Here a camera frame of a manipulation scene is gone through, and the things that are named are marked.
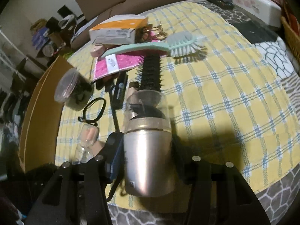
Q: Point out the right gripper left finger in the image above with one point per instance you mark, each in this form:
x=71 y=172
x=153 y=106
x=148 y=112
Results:
x=103 y=174

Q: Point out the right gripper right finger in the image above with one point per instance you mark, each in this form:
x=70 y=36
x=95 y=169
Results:
x=196 y=173

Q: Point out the clear bag with sponges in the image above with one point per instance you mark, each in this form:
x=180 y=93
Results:
x=89 y=145

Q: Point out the brown cardboard box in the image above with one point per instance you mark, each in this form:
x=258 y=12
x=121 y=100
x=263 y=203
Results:
x=41 y=122

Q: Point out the black comb package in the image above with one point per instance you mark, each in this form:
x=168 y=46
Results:
x=119 y=91

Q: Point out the yellow plaid tablecloth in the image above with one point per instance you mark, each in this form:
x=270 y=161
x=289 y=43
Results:
x=228 y=102

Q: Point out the pink microfiber cloth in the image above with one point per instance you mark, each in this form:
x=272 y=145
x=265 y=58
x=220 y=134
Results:
x=113 y=64

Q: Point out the black round hair brush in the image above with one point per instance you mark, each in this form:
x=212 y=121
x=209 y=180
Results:
x=150 y=73

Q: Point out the orange and white box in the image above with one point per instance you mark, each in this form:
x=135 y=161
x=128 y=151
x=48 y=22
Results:
x=118 y=30

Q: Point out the mint green scrub brush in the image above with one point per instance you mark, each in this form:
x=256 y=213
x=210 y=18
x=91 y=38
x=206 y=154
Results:
x=177 y=45

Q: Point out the wicker basket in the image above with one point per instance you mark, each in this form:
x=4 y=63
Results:
x=292 y=38

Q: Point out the white tissue box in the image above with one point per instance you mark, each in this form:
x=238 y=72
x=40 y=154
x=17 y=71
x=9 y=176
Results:
x=265 y=10

